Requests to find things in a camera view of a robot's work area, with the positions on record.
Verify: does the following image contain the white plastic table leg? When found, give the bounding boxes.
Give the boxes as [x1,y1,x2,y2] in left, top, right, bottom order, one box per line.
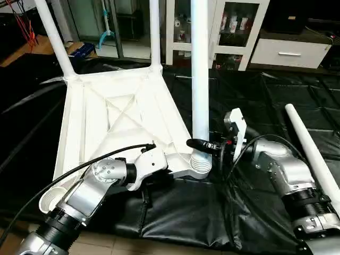
[35,0,78,80]
[285,104,340,215]
[189,0,213,176]
[149,0,163,70]

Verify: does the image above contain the teal long-handled dustpan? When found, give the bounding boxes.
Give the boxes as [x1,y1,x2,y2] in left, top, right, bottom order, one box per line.
[97,0,115,49]

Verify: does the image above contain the black speaker box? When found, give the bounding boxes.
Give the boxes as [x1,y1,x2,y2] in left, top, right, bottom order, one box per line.
[263,0,310,33]

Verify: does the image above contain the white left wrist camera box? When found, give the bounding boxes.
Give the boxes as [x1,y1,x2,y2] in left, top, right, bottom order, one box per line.
[127,146,169,192]

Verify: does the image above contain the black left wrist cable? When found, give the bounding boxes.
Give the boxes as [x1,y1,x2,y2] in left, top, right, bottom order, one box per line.
[0,142,157,249]

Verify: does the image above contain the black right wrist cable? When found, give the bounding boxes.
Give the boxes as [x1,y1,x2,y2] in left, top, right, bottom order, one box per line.
[220,134,314,184]

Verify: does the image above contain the white plastic table top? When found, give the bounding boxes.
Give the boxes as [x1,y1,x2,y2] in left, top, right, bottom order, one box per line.
[38,65,214,214]

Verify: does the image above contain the white drawer unit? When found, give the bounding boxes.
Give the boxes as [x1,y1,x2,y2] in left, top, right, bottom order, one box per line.
[250,31,333,70]

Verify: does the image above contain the white glass-door cabinet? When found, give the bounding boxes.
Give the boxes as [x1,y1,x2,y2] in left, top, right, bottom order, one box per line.
[166,0,271,72]

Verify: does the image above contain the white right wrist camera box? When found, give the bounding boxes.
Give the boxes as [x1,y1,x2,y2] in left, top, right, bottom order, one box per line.
[223,108,248,163]

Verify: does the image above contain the brown wooden desk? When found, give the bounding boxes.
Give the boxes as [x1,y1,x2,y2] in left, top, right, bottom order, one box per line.
[0,35,58,67]

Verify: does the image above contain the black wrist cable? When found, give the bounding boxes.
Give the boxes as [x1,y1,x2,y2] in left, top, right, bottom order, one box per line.
[0,142,157,249]
[220,134,314,184]

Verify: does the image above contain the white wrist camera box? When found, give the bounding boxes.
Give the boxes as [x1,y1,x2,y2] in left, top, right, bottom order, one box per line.
[223,108,248,163]
[127,146,169,192]

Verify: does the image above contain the blue and yellow box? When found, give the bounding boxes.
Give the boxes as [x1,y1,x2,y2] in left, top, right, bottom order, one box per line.
[67,42,98,59]

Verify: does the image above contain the red cables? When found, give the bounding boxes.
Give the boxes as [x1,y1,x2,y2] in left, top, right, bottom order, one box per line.
[15,0,39,47]

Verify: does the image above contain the black work mat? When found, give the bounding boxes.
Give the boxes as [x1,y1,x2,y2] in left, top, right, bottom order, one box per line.
[0,57,340,253]

